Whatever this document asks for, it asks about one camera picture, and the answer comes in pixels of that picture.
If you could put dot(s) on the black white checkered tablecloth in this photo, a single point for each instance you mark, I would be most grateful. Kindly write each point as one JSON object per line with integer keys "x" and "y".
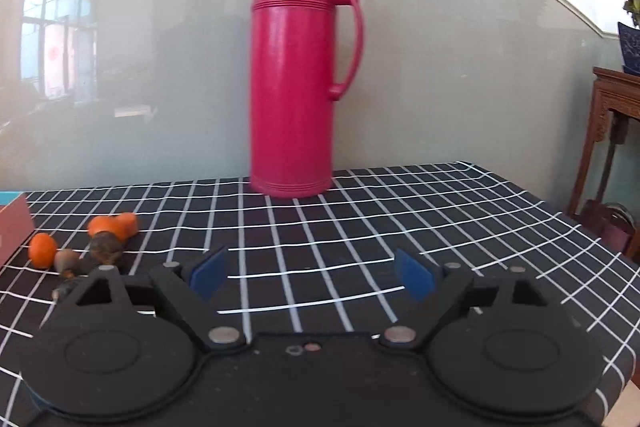
{"x": 350, "y": 247}

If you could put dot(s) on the round orange fruit piece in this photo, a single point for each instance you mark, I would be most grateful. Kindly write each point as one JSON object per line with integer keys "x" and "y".
{"x": 101, "y": 225}

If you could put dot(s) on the dark red container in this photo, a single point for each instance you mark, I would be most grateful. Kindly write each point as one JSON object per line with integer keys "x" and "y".
{"x": 607, "y": 222}

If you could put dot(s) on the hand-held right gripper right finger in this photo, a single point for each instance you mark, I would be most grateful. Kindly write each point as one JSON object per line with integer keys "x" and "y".
{"x": 415, "y": 278}

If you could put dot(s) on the cylindrical orange fruit piece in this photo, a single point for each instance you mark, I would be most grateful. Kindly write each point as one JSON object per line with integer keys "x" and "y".
{"x": 128, "y": 225}

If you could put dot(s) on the red cardboard box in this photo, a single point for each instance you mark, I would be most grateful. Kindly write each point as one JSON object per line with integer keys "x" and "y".
{"x": 14, "y": 227}

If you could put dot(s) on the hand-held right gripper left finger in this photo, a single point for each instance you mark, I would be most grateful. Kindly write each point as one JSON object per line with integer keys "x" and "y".
{"x": 207, "y": 276}

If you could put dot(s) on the small brown fruit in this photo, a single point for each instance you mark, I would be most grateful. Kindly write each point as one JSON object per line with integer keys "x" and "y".
{"x": 66, "y": 261}

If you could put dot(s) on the tangerine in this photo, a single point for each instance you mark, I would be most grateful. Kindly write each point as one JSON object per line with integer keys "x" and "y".
{"x": 42, "y": 251}

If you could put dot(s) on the carved wooden side table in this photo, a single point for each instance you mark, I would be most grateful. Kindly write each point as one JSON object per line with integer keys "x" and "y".
{"x": 612, "y": 107}

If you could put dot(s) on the red thermos jug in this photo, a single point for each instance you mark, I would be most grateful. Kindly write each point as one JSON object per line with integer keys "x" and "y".
{"x": 292, "y": 107}

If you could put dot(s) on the dark brown round fruit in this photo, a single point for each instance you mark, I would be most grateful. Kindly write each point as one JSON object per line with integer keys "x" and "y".
{"x": 106, "y": 248}

